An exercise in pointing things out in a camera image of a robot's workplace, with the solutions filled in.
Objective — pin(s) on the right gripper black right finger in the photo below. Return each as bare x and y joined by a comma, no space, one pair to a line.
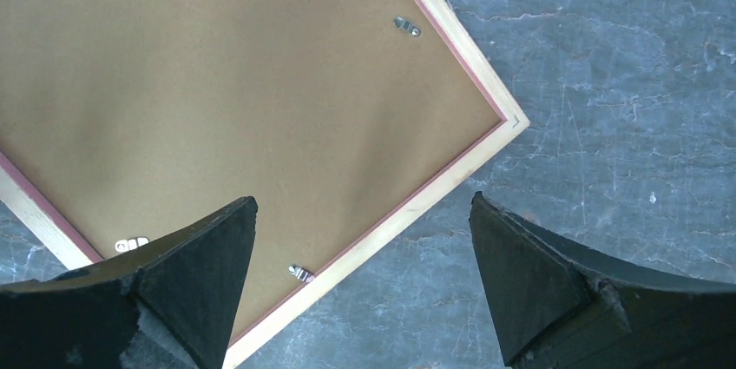
556,303

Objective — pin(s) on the brown cardboard backing board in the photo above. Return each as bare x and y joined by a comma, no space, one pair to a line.
230,96

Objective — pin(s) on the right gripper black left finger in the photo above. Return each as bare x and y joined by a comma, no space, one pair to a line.
170,303

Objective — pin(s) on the silver metal turn clip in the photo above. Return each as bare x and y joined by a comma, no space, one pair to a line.
126,245
407,26
301,274

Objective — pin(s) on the pink wooden picture frame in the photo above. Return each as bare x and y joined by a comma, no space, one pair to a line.
402,217

